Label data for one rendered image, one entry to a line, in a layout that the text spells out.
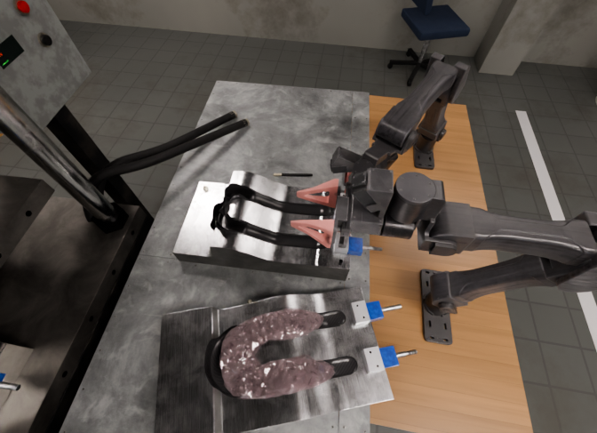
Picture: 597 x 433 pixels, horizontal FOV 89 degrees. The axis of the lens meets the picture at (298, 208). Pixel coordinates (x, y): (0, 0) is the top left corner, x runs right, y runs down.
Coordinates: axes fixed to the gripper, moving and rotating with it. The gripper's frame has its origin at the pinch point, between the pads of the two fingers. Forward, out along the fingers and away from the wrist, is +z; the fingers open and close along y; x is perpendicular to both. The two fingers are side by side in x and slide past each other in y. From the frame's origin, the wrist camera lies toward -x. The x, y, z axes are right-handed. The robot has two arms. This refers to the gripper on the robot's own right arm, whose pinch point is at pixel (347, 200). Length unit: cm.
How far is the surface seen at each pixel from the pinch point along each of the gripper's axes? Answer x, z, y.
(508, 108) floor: 153, 9, -188
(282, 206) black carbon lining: -15.6, 12.4, -0.4
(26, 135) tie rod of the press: -76, 5, 13
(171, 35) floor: -147, 113, -264
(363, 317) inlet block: 9.9, 8.6, 28.5
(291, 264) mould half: -9.3, 13.4, 17.3
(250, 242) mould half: -21.8, 13.7, 14.6
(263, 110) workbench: -31, 18, -53
